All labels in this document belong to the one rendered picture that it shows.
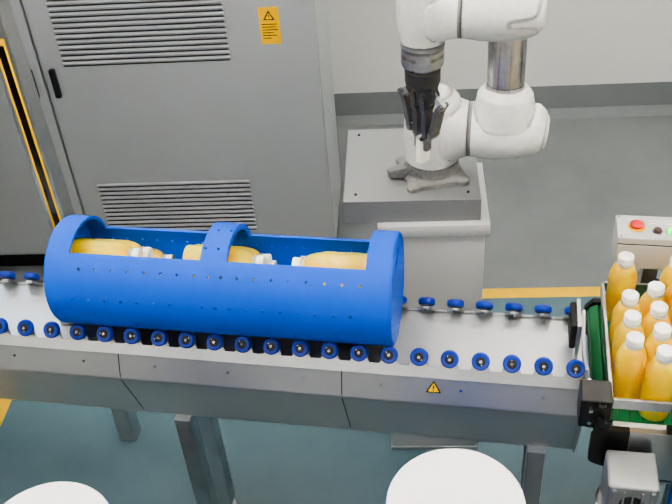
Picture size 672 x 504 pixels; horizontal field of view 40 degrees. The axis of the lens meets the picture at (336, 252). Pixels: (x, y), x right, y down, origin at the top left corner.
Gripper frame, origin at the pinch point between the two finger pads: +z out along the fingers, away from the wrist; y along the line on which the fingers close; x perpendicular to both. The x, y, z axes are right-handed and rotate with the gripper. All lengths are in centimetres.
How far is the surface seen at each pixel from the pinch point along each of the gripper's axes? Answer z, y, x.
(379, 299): 32.6, 1.8, -16.8
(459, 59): 117, -168, 209
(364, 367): 57, -2, -19
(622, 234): 39, 25, 48
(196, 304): 37, -33, -45
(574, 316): 44, 31, 20
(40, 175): 32, -106, -46
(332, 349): 52, -9, -23
